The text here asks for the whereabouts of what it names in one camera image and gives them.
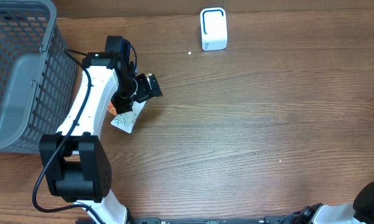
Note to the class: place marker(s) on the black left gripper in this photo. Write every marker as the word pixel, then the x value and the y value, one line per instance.
pixel 147 92

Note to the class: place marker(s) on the white floral tube gold cap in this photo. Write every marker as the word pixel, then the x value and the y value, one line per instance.
pixel 129 119

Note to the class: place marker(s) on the small orange tissue box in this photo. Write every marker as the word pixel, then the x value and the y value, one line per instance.
pixel 112 110

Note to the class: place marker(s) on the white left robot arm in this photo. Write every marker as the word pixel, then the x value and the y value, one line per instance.
pixel 76 171

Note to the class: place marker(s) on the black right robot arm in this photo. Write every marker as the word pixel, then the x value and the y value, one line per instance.
pixel 360 211

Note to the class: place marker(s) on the white barcode scanner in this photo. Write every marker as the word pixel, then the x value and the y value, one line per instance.
pixel 213 26

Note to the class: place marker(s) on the dark grey plastic basket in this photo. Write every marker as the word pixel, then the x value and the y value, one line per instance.
pixel 36 77

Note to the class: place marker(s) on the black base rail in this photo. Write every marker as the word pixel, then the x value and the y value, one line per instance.
pixel 265 220

